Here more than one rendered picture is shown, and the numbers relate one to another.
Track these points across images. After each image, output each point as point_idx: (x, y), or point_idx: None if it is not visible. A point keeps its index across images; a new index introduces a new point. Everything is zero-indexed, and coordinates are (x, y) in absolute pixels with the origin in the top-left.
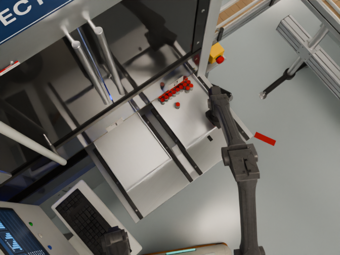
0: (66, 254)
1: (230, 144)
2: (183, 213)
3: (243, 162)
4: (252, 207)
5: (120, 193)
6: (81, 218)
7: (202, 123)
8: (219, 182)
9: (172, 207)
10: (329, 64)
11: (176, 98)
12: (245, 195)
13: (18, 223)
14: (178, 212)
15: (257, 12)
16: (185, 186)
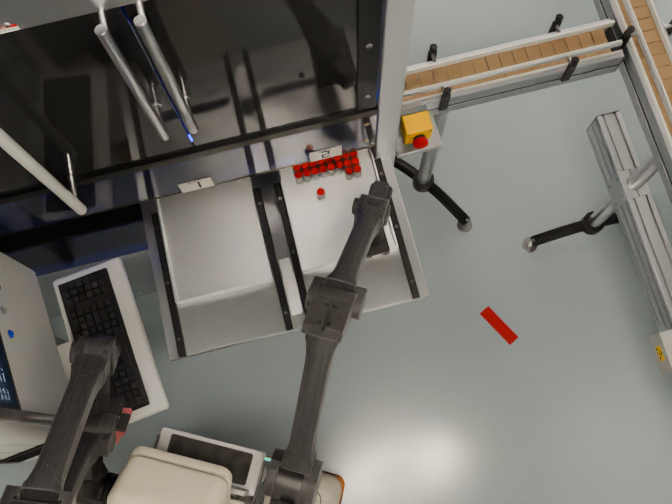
0: (36, 359)
1: (329, 277)
2: (294, 397)
3: (330, 308)
4: (317, 386)
5: (166, 301)
6: (91, 319)
7: None
8: (381, 370)
9: (280, 380)
10: (651, 228)
11: (325, 181)
12: (311, 361)
13: None
14: (286, 392)
15: (534, 84)
16: (276, 333)
